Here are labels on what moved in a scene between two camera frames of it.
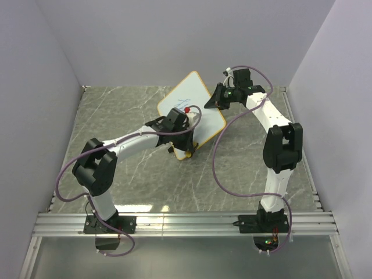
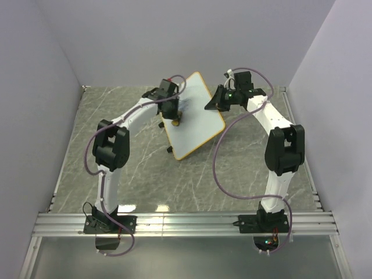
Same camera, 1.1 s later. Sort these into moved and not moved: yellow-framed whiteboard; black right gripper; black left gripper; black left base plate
Moved: black left gripper
Not moved: black left base plate; yellow-framed whiteboard; black right gripper
